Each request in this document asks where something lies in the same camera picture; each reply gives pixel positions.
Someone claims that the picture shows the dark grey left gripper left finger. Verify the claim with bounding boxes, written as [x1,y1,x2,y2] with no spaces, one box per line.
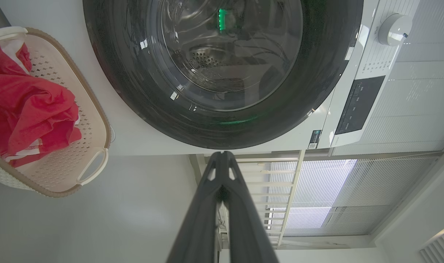
[166,151,224,263]

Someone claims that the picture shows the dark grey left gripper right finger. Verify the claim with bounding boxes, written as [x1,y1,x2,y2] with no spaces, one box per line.
[220,151,280,263]

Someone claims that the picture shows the red and white garment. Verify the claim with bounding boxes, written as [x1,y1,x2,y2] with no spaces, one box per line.
[0,39,82,168]

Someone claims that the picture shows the white front-load washing machine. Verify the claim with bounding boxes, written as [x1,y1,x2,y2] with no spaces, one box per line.
[0,0,421,157]

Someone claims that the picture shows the white perforated laundry basket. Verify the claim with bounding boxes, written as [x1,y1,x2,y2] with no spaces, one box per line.
[0,26,112,198]

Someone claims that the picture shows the small dark QR sticker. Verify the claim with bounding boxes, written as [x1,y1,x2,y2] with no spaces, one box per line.
[308,130,322,150]

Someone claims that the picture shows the white window blinds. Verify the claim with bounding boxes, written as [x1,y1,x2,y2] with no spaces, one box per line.
[280,157,443,238]

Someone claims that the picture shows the black display panel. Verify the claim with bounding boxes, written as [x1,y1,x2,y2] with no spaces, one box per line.
[335,75,386,135]

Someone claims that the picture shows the white slatted air vent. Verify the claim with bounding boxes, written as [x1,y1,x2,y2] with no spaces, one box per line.
[419,226,444,263]

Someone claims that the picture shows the white control knob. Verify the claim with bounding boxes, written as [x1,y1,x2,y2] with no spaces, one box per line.
[377,14,413,46]

